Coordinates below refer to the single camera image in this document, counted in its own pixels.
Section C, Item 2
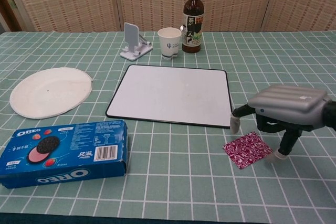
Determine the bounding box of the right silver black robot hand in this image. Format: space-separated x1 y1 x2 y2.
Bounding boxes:
230 84 330 162

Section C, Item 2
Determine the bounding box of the white board black frame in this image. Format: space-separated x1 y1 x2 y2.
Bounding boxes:
105 64 234 130

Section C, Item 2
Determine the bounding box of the dark tea bottle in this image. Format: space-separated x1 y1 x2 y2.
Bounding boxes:
182 0 205 54

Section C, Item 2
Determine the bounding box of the green grid tablecloth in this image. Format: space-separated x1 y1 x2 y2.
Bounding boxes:
0 30 336 219

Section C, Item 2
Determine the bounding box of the white paper cup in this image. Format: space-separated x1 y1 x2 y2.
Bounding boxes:
157 27 182 60

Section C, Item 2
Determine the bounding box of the white folding phone stand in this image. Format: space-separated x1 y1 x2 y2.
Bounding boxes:
120 22 153 61

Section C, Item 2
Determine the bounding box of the blue Oreo cookie box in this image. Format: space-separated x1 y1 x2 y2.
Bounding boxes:
0 119 130 189

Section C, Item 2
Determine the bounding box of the bamboo folding screen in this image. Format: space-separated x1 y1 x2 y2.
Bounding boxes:
0 0 336 33

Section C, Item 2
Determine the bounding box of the white paper plate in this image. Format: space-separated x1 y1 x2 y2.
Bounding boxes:
9 67 94 119

